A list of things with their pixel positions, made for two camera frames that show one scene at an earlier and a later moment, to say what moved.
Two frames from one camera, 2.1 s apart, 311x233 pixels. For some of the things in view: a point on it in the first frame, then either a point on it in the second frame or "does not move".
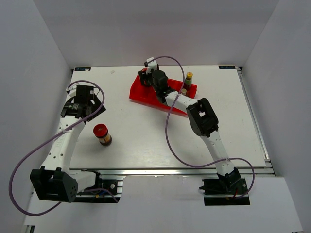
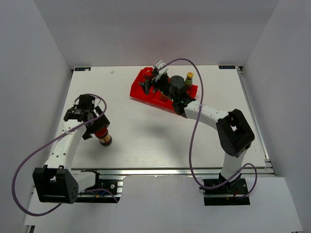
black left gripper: x=95 y=101 → x=87 y=134
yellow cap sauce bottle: x=188 y=81 does not move
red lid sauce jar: x=100 y=130 does not move
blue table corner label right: x=227 y=67 does not move
